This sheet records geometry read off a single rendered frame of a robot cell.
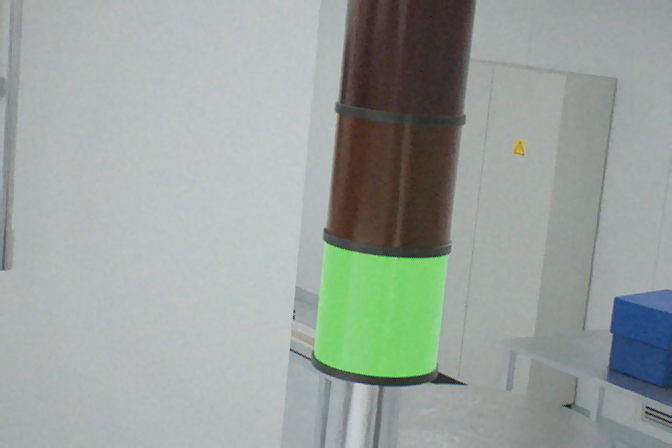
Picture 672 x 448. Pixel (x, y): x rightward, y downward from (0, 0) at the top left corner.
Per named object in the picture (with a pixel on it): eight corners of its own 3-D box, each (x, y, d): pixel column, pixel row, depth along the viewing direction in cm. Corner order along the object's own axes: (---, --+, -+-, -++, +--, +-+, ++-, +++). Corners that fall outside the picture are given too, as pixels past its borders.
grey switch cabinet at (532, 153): (519, 427, 747) (562, 74, 712) (393, 369, 842) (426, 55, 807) (571, 419, 772) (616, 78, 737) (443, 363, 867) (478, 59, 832)
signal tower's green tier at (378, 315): (361, 384, 48) (374, 257, 47) (290, 349, 52) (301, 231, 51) (461, 372, 51) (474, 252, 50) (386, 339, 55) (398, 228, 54)
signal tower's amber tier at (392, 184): (374, 253, 47) (388, 121, 46) (301, 227, 51) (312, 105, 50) (475, 248, 50) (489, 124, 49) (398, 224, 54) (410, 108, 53)
